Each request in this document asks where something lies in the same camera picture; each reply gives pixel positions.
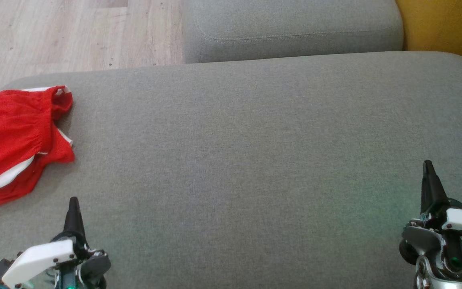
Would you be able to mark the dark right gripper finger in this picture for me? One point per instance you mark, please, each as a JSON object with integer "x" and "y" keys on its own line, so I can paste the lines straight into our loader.
{"x": 431, "y": 188}

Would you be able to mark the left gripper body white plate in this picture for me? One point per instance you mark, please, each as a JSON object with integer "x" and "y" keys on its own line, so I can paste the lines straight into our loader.
{"x": 38, "y": 257}

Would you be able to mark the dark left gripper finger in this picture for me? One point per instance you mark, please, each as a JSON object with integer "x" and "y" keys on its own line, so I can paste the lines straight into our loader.
{"x": 73, "y": 220}

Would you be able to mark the red shorts with white stripes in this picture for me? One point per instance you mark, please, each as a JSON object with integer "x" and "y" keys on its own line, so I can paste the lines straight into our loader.
{"x": 10, "y": 128}

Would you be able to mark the large grey sofa seat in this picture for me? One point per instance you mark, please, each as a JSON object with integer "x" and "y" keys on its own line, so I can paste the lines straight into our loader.
{"x": 255, "y": 160}

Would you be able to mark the small grey sofa cushion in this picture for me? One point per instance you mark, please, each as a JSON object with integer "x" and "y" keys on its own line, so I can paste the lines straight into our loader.
{"x": 287, "y": 28}

